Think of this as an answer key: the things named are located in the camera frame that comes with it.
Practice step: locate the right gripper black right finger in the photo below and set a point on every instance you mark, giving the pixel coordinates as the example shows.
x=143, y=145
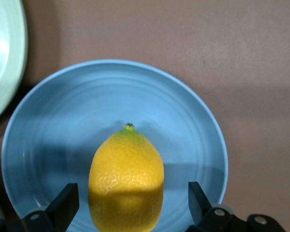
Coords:
x=198, y=205

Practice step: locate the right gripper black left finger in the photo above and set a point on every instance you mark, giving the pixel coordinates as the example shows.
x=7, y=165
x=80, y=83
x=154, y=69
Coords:
x=62, y=207

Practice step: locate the yellow lemon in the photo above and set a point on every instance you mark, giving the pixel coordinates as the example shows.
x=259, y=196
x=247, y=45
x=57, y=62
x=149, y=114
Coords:
x=125, y=169

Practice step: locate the blue plate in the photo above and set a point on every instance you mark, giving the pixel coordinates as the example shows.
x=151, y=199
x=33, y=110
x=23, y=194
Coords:
x=62, y=108

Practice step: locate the pale green plate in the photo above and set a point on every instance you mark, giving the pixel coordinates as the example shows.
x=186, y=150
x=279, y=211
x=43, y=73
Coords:
x=4, y=48

